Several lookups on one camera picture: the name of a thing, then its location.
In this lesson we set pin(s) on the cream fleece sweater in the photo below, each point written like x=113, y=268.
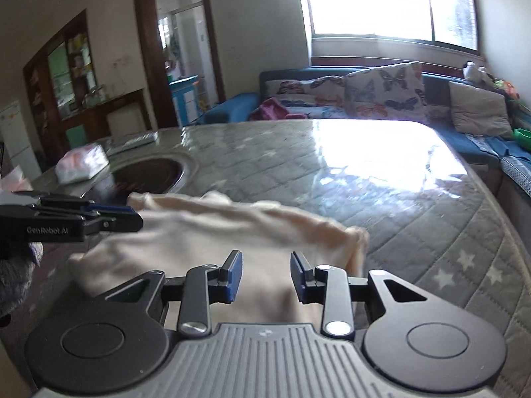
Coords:
x=181, y=232

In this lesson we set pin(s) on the magenta cloth on sofa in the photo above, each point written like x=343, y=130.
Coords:
x=272, y=109

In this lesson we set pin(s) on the panda plush toy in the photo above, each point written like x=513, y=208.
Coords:
x=477, y=74

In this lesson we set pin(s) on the gloved left hand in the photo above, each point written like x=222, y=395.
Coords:
x=18, y=261

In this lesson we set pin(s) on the long butterfly pillow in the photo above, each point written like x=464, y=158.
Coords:
x=319, y=98

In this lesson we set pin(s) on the tissue pack on table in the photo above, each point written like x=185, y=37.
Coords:
x=81, y=164

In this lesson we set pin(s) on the blue corner sofa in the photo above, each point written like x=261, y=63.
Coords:
x=500, y=162

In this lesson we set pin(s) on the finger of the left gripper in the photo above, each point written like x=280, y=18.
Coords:
x=108, y=210

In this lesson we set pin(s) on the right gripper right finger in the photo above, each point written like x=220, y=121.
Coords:
x=328, y=286

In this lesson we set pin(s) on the grey remote control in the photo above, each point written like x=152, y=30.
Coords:
x=114, y=147

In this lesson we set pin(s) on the grey plain cushion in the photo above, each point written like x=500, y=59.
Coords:
x=479, y=112

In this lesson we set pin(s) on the window with frame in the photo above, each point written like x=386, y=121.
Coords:
x=447, y=23

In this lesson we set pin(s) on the blue small cabinet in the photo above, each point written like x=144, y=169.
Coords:
x=185, y=100

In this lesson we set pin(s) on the green plastic bowl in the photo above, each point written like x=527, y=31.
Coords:
x=523, y=138

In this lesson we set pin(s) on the square butterfly pillow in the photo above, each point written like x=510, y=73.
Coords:
x=393, y=92

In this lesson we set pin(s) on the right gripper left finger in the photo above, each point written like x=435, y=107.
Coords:
x=206, y=285

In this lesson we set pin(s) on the dark wooden door frame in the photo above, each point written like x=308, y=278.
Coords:
x=177, y=39

